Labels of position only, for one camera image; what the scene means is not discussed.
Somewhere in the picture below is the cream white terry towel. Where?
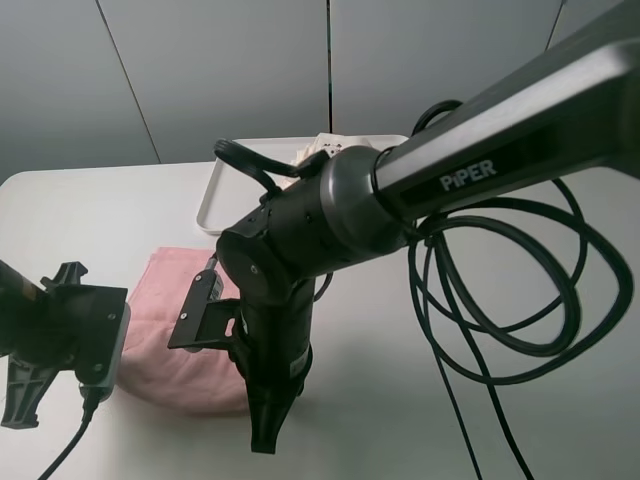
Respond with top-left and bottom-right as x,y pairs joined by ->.
292,133 -> 372,167

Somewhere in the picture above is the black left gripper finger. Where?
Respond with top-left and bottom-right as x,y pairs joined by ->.
1,357 -> 59,429

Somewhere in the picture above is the black right wrist camera bracket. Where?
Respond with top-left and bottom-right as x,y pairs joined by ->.
167,254 -> 240,353

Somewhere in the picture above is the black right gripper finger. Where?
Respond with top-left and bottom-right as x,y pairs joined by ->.
247,346 -> 313,454

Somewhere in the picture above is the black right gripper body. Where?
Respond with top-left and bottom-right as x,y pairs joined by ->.
230,276 -> 330,395

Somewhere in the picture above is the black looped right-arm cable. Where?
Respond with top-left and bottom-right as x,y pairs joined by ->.
404,99 -> 636,480

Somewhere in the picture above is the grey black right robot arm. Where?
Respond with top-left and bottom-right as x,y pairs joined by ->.
214,1 -> 639,454

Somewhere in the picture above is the black left camera cable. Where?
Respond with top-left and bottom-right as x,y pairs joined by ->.
27,384 -> 101,480

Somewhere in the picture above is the pink terry towel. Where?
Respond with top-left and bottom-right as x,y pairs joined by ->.
116,247 -> 248,416

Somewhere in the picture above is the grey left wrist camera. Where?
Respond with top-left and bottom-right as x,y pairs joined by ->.
79,303 -> 131,403

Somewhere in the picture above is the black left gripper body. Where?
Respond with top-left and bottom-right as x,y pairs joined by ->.
1,262 -> 128,384

